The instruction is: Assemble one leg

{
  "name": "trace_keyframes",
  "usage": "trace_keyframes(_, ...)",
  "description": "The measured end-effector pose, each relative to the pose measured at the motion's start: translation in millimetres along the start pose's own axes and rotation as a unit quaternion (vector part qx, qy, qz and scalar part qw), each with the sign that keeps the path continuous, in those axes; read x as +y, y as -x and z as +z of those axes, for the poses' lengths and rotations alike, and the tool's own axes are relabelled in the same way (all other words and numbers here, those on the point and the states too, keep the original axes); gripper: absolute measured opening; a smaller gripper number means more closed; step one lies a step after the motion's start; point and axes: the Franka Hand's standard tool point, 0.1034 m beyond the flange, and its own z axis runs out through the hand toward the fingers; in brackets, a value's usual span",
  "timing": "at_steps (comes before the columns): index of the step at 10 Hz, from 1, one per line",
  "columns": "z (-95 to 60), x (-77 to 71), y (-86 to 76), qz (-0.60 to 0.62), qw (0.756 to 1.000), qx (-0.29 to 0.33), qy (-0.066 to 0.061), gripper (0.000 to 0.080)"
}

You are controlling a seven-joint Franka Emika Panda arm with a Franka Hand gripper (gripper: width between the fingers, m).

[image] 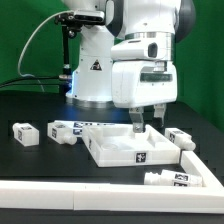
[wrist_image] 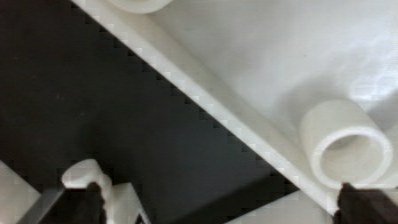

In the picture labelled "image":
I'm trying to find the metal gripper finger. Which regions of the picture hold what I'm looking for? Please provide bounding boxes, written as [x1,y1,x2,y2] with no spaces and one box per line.
[129,107,145,133]
[153,104,166,128]

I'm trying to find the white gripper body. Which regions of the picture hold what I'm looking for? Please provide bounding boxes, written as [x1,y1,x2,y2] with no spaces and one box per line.
[112,61,177,108]

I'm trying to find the white square tabletop part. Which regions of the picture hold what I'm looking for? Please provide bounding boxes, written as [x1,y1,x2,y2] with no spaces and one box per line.
[82,124,180,167]

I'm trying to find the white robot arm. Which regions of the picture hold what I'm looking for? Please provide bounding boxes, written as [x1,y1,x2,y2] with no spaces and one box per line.
[61,0,196,133]

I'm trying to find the paper sheet with markers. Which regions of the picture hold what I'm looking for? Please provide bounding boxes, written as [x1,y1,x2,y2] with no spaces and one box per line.
[53,119,116,137]

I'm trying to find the white L-shaped fence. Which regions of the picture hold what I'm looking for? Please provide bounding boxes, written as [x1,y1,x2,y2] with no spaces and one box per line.
[0,151,224,214]

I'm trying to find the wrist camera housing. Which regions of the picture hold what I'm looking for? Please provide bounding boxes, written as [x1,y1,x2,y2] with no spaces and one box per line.
[111,39,173,61]

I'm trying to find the black camera on stand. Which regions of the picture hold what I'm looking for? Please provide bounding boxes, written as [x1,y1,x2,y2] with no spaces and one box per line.
[54,10,105,95]

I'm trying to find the grey camera cable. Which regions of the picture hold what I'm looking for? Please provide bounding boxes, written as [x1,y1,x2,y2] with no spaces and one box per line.
[17,9,73,93]

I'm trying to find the black base cables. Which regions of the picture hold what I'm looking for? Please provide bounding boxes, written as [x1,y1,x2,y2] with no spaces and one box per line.
[0,75,73,90]

